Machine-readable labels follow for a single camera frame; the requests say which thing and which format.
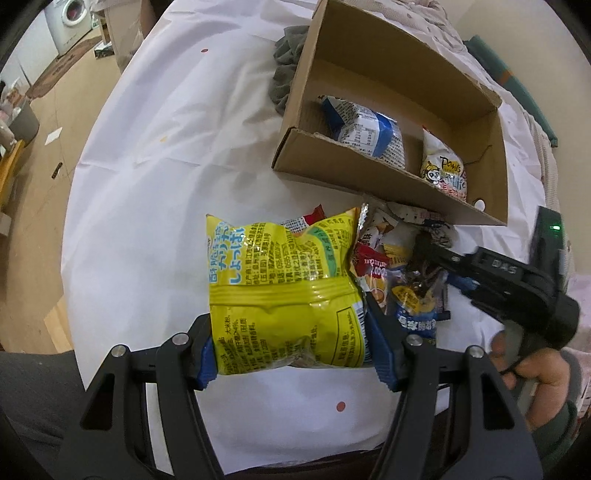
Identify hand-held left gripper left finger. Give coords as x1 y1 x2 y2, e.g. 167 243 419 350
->
58 313 232 480

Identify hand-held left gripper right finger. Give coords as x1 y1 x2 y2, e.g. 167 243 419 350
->
362 295 546 480

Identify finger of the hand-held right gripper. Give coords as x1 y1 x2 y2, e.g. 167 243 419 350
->
416 233 482 280
444 271 482 303

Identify dark snack packet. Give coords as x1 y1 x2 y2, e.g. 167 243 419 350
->
405 231 450 298

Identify blue snack packet yellow bear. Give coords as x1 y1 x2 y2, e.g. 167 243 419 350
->
392 284 452 348

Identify red and white snack packet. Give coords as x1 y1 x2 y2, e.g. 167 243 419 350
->
352 244 394 283

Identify yellow snack bag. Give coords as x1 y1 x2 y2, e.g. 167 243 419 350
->
205 207 373 377

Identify brown cardboard box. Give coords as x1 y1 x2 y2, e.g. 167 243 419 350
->
271 0 509 227

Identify person's right forearm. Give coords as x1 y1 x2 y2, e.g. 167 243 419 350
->
526 397 591 480

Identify person's right hand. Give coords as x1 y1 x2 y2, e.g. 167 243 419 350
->
489 330 583 430

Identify white packet with black print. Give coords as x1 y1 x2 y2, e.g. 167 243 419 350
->
387 202 457 246

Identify orange snack packet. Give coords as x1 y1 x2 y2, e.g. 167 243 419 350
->
362 272 394 311

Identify silver edged white snack packet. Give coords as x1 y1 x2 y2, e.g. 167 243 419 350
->
356 202 400 252

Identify white cartoon snack packet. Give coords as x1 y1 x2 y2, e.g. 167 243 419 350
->
419 127 470 200

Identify small red edged snack packet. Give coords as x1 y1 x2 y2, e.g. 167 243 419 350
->
281 205 327 232

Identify blue and white snack packet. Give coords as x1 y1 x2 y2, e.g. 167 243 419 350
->
318 95 407 169

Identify person's dark grey clothing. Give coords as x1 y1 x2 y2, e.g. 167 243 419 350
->
0 350 95 480

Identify teal cushion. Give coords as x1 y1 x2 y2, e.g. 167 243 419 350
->
464 34 562 149

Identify white tablecloth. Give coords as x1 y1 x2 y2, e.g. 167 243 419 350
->
60 0 570 468

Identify white patterned blanket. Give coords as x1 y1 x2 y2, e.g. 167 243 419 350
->
382 0 465 52

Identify grey cloth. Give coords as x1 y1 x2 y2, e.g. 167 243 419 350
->
269 25 309 116

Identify yellow box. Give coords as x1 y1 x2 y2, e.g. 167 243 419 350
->
0 138 27 209

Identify grey waste bin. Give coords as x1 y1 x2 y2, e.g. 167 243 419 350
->
6 90 40 142

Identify brown doormat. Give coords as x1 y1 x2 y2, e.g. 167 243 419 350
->
25 34 105 100

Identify stacked cardboard boxes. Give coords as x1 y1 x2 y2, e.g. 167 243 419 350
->
90 0 163 70

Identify white washing machine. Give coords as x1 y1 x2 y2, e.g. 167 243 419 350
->
44 0 96 57

